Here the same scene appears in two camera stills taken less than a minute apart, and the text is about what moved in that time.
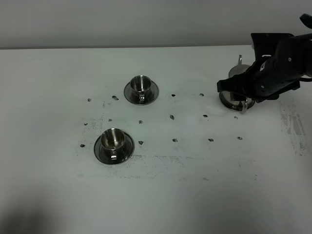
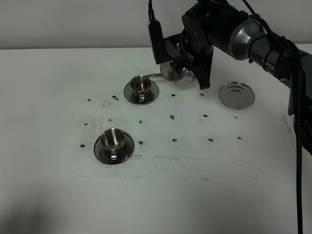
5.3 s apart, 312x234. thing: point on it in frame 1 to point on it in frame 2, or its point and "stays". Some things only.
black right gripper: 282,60 to 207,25
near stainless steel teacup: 113,143 stays
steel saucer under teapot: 225,98 stays
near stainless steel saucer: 129,147 stays
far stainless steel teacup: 140,87 stays
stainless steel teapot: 237,69 to 176,74
